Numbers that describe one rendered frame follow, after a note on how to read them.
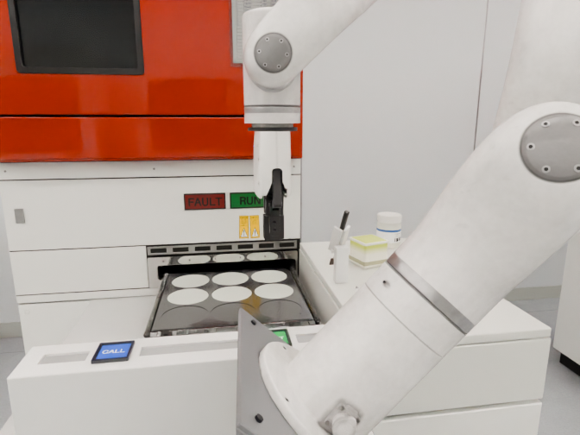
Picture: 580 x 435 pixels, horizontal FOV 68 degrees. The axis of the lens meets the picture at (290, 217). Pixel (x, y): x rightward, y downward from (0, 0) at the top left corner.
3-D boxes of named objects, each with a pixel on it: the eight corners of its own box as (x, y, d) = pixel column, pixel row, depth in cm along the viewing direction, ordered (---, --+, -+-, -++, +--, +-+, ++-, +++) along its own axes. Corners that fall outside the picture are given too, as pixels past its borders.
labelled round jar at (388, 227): (372, 242, 131) (374, 211, 129) (394, 242, 132) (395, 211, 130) (381, 249, 124) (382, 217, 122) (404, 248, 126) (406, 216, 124)
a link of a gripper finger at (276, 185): (270, 151, 64) (267, 173, 69) (275, 196, 60) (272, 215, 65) (278, 151, 64) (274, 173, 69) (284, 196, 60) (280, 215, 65)
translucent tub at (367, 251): (347, 261, 114) (348, 236, 112) (371, 257, 117) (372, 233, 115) (363, 270, 107) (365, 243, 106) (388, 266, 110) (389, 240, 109)
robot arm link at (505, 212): (464, 331, 54) (605, 189, 52) (473, 344, 37) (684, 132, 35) (391, 264, 58) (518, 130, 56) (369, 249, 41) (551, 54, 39)
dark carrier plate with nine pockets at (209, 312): (168, 275, 124) (168, 274, 123) (287, 269, 129) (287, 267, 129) (151, 332, 90) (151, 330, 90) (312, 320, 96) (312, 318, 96)
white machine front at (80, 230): (20, 300, 125) (0, 161, 116) (298, 283, 138) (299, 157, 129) (15, 305, 122) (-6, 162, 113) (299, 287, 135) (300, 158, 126)
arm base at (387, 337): (394, 517, 44) (525, 390, 42) (254, 405, 42) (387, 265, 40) (359, 407, 63) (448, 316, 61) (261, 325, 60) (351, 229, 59)
